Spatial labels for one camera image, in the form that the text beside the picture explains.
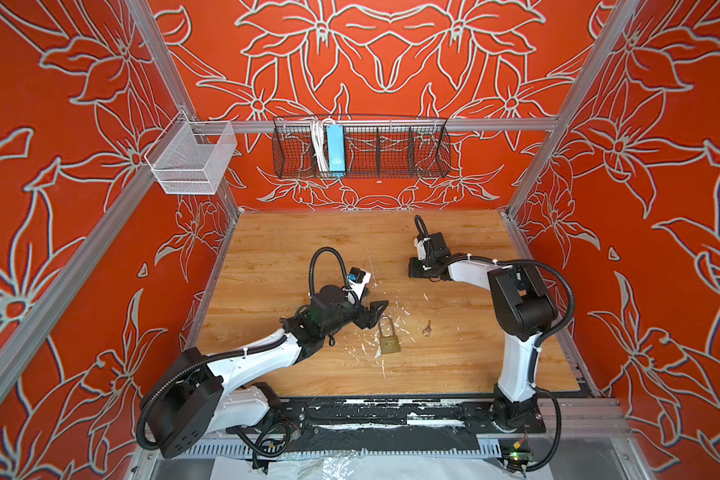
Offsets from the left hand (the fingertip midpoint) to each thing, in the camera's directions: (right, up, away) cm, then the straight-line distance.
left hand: (378, 295), depth 78 cm
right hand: (+12, +6, +24) cm, 27 cm away
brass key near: (+16, -12, +10) cm, 22 cm away
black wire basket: (-5, +46, +20) cm, 50 cm away
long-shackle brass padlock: (+4, -15, +8) cm, 18 cm away
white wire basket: (-60, +41, +16) cm, 75 cm away
